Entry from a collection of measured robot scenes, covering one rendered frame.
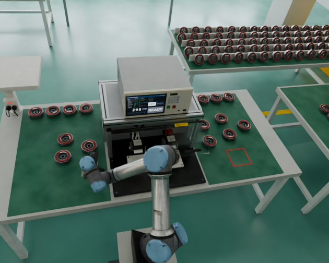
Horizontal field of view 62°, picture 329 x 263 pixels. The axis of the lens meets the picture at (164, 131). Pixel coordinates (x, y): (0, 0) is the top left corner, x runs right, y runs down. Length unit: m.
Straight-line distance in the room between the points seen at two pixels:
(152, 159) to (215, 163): 0.93
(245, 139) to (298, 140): 1.51
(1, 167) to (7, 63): 0.71
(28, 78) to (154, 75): 0.83
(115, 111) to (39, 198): 0.73
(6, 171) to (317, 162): 3.14
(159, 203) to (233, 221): 1.55
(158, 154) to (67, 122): 1.21
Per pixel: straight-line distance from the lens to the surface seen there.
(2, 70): 2.15
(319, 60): 3.86
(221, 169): 2.08
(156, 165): 1.24
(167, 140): 1.92
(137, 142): 1.89
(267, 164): 2.25
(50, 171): 2.02
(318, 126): 2.83
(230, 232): 2.71
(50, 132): 2.25
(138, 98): 1.68
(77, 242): 2.57
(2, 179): 2.09
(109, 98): 1.92
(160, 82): 1.75
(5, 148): 2.25
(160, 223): 1.32
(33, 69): 2.10
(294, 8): 5.37
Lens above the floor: 2.37
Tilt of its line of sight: 47 degrees down
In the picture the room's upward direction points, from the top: 9 degrees clockwise
